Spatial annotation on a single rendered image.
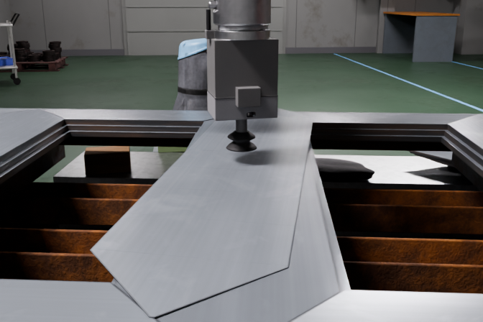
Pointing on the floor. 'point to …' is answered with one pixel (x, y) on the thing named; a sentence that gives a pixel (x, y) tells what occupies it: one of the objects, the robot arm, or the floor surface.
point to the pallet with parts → (22, 50)
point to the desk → (420, 34)
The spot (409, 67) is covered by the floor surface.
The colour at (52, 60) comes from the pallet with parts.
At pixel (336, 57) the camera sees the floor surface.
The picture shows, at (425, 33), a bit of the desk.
